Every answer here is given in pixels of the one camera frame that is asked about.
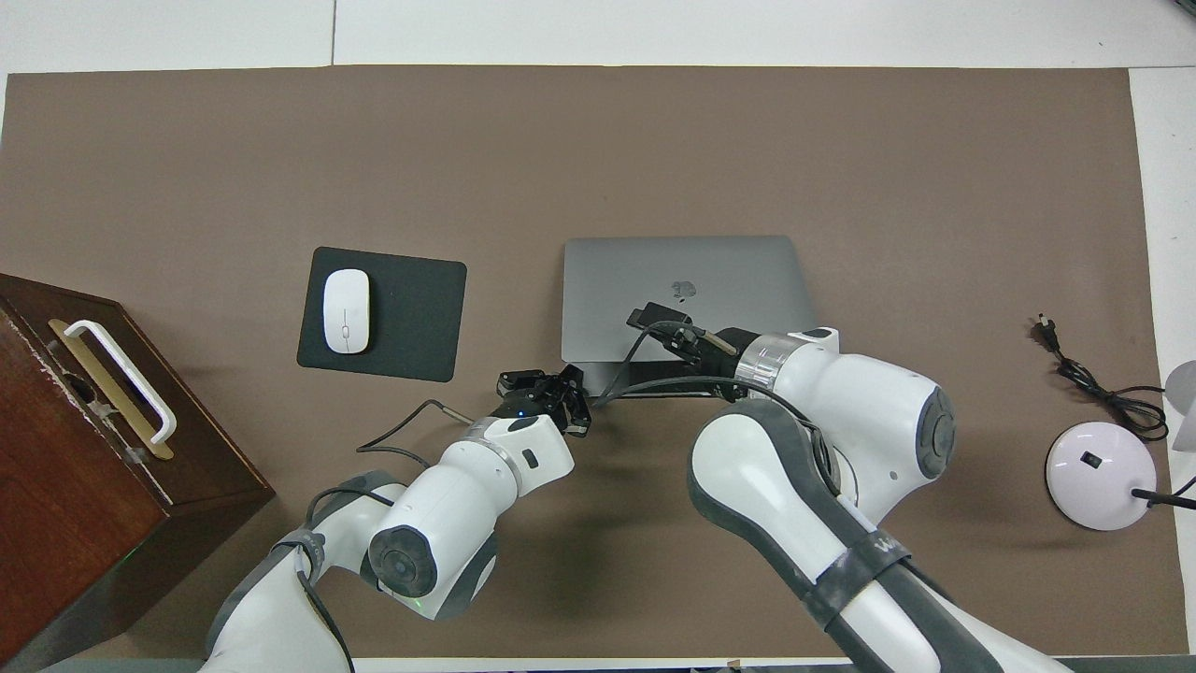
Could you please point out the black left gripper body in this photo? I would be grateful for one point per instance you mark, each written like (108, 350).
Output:
(537, 402)

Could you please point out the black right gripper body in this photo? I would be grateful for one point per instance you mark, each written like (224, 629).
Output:
(738, 353)

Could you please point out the silver apple laptop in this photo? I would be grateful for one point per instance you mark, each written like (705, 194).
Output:
(607, 280)

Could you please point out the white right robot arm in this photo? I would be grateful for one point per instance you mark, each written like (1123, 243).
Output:
(869, 411)

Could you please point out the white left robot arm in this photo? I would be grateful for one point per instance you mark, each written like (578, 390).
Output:
(448, 505)

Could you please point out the black mouse pad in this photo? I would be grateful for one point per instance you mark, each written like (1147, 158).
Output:
(411, 318)

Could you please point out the brown table mat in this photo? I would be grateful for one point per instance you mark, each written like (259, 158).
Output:
(598, 150)

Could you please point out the white computer mouse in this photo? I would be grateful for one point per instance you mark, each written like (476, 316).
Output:
(346, 313)

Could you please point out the white desk lamp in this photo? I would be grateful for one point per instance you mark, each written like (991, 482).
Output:
(1098, 477)

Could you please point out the dark brown wooden box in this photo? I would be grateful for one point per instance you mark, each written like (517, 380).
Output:
(75, 514)

